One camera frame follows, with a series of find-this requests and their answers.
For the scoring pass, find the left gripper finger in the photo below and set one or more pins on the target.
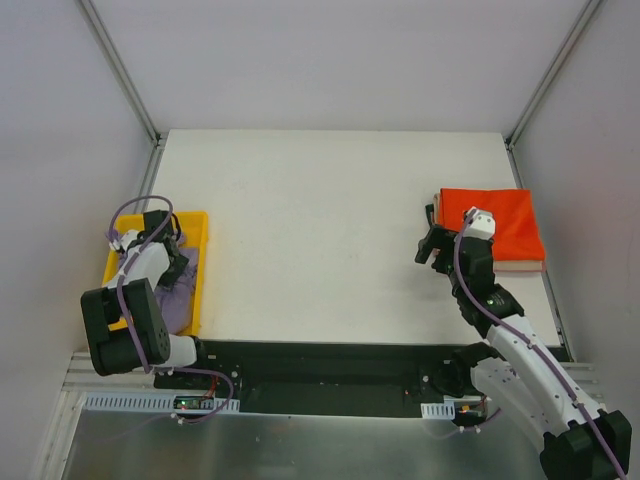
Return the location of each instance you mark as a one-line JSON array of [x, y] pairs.
[[177, 230], [177, 266]]

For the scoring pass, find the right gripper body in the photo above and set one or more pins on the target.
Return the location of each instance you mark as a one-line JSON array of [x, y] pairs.
[[439, 240]]

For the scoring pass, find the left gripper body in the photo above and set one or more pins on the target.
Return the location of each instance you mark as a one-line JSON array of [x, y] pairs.
[[176, 262]]

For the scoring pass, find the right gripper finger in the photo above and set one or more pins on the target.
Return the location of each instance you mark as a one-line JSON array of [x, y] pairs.
[[425, 248], [440, 233]]

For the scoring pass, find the purple t-shirt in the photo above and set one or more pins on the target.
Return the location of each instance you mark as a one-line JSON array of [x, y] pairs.
[[175, 303]]

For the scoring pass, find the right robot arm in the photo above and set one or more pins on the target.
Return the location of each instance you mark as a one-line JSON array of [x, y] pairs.
[[574, 436]]

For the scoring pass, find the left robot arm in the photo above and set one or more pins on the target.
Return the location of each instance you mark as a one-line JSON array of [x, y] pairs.
[[123, 320]]

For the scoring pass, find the yellow plastic tray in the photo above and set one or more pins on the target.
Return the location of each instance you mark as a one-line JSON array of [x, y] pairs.
[[195, 234]]

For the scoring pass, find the folded beige t-shirt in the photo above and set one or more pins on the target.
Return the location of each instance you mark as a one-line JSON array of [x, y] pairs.
[[520, 266]]

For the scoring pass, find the folded orange t-shirt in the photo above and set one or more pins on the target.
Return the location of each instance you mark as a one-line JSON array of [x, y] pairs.
[[515, 225]]

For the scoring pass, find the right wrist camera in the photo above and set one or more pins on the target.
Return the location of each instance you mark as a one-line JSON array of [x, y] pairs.
[[479, 224]]

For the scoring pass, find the left white cable duct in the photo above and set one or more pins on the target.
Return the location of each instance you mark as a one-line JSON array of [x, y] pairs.
[[159, 403]]

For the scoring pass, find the white cable duct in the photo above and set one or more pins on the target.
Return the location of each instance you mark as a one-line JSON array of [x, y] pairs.
[[438, 411], [159, 403]]

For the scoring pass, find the right white cable duct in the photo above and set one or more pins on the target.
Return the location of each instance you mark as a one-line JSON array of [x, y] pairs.
[[438, 411]]

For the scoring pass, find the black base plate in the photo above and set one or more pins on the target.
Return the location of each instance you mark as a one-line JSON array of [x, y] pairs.
[[361, 380]]

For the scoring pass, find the left aluminium frame post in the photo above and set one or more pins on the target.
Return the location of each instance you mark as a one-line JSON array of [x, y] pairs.
[[109, 50]]

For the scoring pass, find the aluminium frame post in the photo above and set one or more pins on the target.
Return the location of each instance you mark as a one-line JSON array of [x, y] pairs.
[[568, 46], [109, 50]]

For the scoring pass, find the right aluminium frame post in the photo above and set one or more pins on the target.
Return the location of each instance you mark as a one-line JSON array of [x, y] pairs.
[[568, 46]]

